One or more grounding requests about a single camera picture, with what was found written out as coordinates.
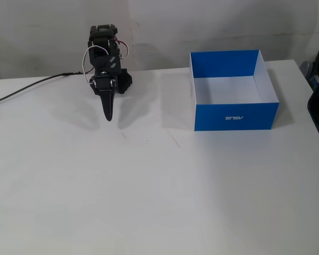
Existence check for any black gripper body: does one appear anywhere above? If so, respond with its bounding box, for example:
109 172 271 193
89 72 120 96

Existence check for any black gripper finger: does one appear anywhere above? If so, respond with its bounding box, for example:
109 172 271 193
110 90 116 121
99 91 113 122

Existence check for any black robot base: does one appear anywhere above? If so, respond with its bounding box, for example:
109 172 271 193
117 68 134 95

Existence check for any blue and white cardboard box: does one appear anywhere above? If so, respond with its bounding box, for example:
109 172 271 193
189 49 281 132

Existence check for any gray device with blue label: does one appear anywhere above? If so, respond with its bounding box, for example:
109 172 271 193
300 60 319 92

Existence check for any white servo wire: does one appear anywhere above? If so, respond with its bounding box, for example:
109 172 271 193
82 45 109 83

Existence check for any red servo wire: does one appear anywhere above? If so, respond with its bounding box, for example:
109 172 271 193
113 39 131 59

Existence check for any black power cable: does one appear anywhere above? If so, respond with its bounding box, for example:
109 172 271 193
0 72 83 107

